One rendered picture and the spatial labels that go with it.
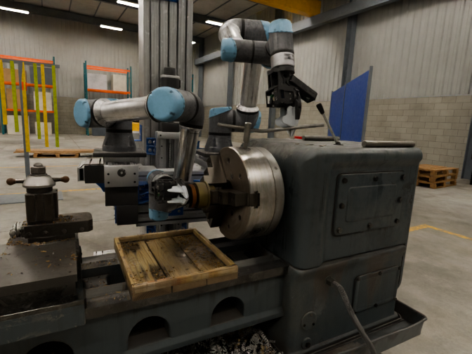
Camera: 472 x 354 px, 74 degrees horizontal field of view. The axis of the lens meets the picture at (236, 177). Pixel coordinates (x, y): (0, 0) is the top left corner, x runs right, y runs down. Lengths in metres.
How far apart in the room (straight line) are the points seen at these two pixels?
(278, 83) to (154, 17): 0.93
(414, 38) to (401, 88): 1.59
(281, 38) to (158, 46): 0.84
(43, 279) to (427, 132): 11.70
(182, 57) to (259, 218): 1.07
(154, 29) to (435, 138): 10.80
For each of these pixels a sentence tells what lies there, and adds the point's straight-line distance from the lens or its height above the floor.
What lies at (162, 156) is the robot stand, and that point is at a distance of 1.64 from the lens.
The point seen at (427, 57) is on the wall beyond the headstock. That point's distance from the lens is 12.47.
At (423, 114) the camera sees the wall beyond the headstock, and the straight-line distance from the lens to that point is 12.12.
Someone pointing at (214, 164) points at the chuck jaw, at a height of 1.17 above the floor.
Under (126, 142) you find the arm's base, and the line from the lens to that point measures 1.51.
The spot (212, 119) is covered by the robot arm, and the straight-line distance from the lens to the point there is 1.62.
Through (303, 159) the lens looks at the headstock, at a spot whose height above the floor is 1.22.
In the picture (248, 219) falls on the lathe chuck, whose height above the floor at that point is 1.03.
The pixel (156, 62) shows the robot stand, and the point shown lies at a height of 1.60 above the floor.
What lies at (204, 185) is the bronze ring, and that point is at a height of 1.12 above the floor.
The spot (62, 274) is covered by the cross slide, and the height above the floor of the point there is 0.97.
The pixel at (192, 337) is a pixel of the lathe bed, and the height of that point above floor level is 0.70.
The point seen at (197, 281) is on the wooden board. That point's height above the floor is 0.88.
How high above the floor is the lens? 1.32
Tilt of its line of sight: 10 degrees down
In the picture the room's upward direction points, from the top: 3 degrees clockwise
